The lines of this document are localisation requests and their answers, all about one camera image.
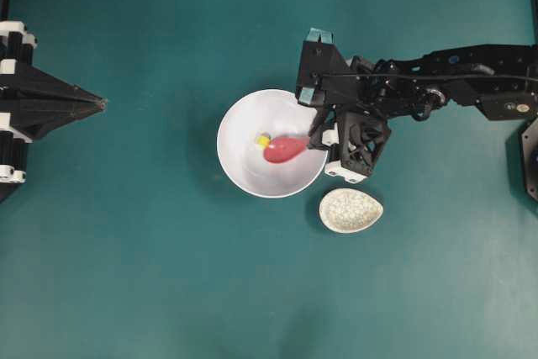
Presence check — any yellow hexagonal prism block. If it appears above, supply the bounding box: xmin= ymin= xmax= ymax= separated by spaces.
xmin=256 ymin=134 xmax=272 ymax=149

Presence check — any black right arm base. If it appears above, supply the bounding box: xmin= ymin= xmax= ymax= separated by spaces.
xmin=506 ymin=119 xmax=537 ymax=205

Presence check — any white round bowl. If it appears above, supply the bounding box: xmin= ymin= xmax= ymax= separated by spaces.
xmin=217 ymin=89 xmax=327 ymax=198

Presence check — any speckled egg-shaped spoon rest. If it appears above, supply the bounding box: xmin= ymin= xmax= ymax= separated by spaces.
xmin=319 ymin=188 xmax=383 ymax=234

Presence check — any pink ceramic spoon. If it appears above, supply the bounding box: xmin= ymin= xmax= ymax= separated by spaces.
xmin=263 ymin=135 xmax=309 ymax=164

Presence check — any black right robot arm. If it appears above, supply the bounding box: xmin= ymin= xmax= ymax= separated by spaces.
xmin=295 ymin=41 xmax=537 ymax=183

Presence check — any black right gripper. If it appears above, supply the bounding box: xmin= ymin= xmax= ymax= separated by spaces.
xmin=307 ymin=106 xmax=391 ymax=181

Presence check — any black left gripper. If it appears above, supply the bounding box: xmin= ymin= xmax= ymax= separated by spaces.
xmin=1 ymin=20 xmax=106 ymax=203

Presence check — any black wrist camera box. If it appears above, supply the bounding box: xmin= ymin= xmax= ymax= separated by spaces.
xmin=295 ymin=28 xmax=362 ymax=108

